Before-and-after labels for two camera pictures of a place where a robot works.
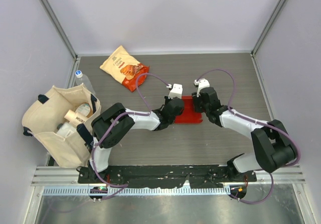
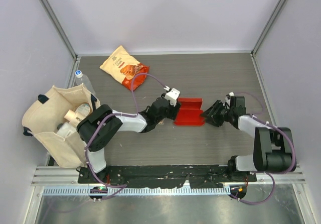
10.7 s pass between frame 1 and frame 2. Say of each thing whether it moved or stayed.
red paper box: stayed
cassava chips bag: stayed
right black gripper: moved
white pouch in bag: stayed
